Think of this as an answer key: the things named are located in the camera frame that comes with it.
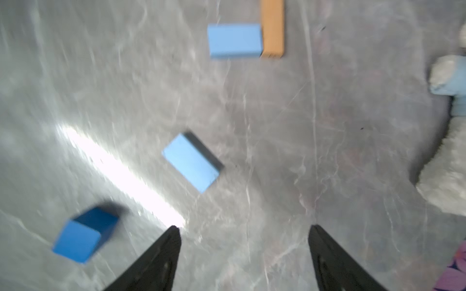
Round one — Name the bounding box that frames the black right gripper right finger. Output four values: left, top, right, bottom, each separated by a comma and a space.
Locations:
308, 224, 386, 291

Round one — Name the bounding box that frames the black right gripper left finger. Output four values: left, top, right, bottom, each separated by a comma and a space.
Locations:
105, 226, 182, 291

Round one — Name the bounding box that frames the dark blue small block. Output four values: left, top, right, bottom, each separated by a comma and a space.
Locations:
52, 207, 119, 264

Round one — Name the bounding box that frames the light blue block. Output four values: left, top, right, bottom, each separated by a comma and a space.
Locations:
162, 130, 225, 194
207, 24, 263, 58

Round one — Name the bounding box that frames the natural wood block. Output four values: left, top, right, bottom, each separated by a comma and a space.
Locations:
260, 0, 285, 58

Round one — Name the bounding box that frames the white teddy bear blue shirt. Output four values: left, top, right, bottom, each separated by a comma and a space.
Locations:
416, 54, 466, 217

